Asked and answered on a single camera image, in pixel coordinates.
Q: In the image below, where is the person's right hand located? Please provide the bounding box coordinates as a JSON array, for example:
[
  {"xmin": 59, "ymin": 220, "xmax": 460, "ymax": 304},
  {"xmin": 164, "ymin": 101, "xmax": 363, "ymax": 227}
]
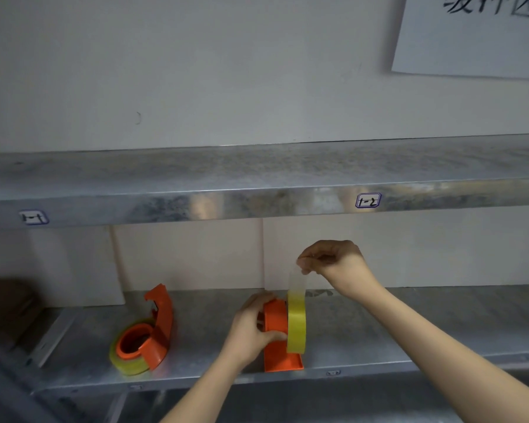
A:
[{"xmin": 296, "ymin": 240, "xmax": 382, "ymax": 298}]

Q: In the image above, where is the person's left hand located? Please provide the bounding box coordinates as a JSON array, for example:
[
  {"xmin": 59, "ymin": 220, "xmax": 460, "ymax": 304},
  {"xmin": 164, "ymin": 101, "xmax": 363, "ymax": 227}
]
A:
[{"xmin": 222, "ymin": 291, "xmax": 288, "ymax": 371}]

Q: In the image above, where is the orange tape dispenser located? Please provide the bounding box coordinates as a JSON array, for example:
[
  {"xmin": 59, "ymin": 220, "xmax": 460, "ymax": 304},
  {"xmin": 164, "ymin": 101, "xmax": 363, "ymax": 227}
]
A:
[
  {"xmin": 114, "ymin": 284, "xmax": 174, "ymax": 372},
  {"xmin": 257, "ymin": 298, "xmax": 305, "ymax": 373}
]

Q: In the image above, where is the yellow tape roll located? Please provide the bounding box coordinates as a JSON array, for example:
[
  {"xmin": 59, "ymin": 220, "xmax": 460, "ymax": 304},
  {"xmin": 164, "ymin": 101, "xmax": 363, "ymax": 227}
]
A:
[
  {"xmin": 109, "ymin": 319, "xmax": 160, "ymax": 377},
  {"xmin": 287, "ymin": 265, "xmax": 308, "ymax": 355}
]

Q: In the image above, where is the person's left forearm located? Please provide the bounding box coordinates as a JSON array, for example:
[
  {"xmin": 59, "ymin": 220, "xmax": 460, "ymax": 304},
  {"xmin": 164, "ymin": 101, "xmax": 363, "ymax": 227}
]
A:
[{"xmin": 159, "ymin": 353, "xmax": 244, "ymax": 423}]

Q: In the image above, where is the person's right forearm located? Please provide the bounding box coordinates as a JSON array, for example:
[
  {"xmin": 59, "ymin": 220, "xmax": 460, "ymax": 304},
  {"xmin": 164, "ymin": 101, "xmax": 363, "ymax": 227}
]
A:
[{"xmin": 352, "ymin": 283, "xmax": 529, "ymax": 423}]

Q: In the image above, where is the white blue-rimmed shelf label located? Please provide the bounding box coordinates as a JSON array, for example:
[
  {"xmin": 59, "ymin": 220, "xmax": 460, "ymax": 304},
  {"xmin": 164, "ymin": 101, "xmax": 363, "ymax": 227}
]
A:
[
  {"xmin": 355, "ymin": 193, "xmax": 382, "ymax": 210},
  {"xmin": 19, "ymin": 210, "xmax": 49, "ymax": 226}
]

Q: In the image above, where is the galvanized metal shelf board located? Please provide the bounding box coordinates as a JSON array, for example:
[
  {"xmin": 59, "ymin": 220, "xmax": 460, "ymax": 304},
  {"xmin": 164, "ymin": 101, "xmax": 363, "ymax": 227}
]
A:
[
  {"xmin": 0, "ymin": 134, "xmax": 529, "ymax": 230},
  {"xmin": 0, "ymin": 284, "xmax": 529, "ymax": 395}
]

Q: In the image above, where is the white paper sign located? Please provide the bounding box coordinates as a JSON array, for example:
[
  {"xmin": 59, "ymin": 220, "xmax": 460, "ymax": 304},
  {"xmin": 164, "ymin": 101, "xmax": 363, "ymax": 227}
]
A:
[{"xmin": 391, "ymin": 0, "xmax": 529, "ymax": 80}]

